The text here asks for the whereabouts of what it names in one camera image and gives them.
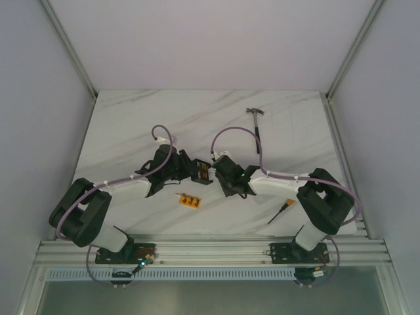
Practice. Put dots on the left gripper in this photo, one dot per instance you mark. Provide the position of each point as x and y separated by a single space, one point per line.
189 165

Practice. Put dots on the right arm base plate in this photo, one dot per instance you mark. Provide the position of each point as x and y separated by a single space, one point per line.
291 253

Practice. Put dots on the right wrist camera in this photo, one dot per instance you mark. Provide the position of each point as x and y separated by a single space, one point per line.
217 155

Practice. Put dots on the orange terminal block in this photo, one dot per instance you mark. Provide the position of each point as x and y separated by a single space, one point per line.
189 201

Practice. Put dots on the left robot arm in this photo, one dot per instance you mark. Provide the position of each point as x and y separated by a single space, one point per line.
80 214

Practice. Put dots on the aluminium rail frame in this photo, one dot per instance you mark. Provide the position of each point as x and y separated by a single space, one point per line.
220 251

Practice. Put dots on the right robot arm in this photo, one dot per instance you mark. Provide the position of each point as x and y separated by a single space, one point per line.
325 202

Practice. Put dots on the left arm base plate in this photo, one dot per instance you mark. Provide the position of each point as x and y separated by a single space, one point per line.
134 254

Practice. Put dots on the orange handled screwdriver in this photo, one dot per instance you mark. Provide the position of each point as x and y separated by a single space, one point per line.
288 203

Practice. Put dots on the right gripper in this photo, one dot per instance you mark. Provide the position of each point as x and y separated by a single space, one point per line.
227 191

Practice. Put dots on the black fuse box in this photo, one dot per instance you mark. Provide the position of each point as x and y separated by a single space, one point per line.
200 172

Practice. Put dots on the claw hammer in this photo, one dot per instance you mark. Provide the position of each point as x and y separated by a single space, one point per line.
256 112

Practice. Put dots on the white cable duct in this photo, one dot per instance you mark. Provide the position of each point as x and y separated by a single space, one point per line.
60 274

